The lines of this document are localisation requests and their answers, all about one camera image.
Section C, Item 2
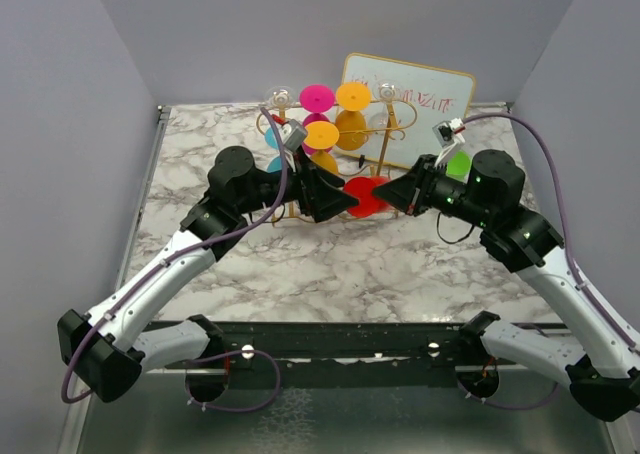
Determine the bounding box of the pink wine glass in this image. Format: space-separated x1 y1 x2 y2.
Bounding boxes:
299 84 335 127

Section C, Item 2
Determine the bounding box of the back orange wine glass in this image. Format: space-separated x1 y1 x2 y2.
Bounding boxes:
334 82 371 151

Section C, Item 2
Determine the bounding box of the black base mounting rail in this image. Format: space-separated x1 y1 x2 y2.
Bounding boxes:
168 322 489 389

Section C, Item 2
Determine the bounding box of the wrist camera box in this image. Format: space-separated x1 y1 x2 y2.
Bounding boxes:
279 120 308 152
433 118 466 167

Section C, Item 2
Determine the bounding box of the right clear wine glass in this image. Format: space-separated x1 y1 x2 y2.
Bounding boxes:
368 80 401 130

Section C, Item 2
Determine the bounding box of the red wine glass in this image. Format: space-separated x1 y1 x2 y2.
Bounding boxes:
343 176 392 218

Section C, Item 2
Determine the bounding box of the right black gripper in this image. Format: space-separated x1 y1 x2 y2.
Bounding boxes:
372 154 494 229

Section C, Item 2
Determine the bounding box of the gold wire glass rack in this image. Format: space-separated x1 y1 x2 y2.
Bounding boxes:
266 83 418 221

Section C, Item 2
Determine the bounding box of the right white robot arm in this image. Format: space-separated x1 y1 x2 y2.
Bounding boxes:
373 149 639 422

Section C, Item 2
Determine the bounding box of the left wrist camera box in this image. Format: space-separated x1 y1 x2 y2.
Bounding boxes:
279 120 308 152

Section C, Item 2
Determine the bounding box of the front yellow wine glass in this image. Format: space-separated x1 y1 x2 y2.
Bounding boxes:
303 121 339 174

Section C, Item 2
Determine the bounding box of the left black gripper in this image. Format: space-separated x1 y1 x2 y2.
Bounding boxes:
237 145 360 222

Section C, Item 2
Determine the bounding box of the gold framed whiteboard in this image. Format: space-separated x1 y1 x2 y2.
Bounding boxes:
337 53 475 168

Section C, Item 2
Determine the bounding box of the left clear wine glass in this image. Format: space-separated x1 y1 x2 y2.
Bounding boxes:
265 85 297 110

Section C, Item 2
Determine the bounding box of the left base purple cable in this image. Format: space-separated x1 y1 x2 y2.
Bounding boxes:
183 349 282 414

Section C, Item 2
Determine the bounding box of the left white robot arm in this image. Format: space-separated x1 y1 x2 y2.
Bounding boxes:
57 146 358 403

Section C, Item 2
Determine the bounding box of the blue wine glass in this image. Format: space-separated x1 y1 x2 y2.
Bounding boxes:
262 125 289 174

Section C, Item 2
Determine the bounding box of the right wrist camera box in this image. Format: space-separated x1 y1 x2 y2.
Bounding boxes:
433 118 466 167

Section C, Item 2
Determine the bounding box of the green wine glass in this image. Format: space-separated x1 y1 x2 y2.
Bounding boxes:
446 151 472 181

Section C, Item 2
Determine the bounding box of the clear wine glass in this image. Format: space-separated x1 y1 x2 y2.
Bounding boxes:
368 80 401 130
265 85 297 110

